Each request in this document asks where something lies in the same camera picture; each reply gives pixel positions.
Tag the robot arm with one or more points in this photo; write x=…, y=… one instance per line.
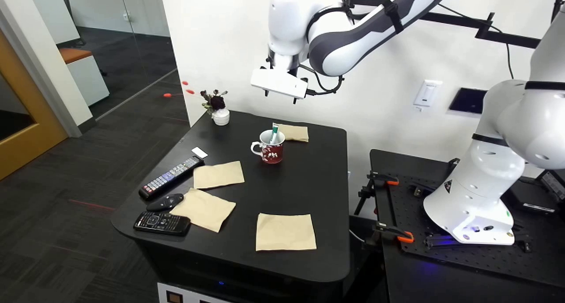
x=476, y=183

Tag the brown paper napkin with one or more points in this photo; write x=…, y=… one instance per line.
x=204, y=209
x=285, y=232
x=295, y=133
x=218, y=175

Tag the maroon mug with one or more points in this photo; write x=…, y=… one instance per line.
x=273, y=153

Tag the white vase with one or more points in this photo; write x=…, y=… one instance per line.
x=221, y=117

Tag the green and white marker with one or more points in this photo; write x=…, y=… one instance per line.
x=274, y=133

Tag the black box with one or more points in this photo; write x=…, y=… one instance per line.
x=536, y=192

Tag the small white card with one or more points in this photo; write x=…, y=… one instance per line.
x=199, y=152

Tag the black wall panel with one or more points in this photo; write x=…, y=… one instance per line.
x=468, y=100

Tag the wide black remote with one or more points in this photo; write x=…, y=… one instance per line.
x=161, y=223

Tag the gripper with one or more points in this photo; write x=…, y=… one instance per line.
x=279, y=82

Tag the small oval black remote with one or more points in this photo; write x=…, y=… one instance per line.
x=165, y=202

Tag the white cabinet with orange top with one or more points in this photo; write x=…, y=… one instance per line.
x=86, y=75

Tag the white box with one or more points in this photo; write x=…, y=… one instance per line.
x=185, y=294

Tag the white switch plate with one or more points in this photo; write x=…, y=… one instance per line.
x=426, y=93

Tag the long remote with grey keys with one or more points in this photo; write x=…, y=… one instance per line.
x=170, y=177

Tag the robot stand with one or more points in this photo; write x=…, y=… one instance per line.
x=441, y=272

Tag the wooden door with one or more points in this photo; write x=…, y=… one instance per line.
x=17, y=139

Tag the wall socket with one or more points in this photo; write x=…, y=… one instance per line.
x=127, y=17

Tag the orange and black clamp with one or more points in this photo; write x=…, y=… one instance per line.
x=383, y=179
x=395, y=232

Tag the black metal rail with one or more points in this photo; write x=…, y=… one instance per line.
x=459, y=21

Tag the bunch of dark flowers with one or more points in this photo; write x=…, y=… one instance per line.
x=216, y=101

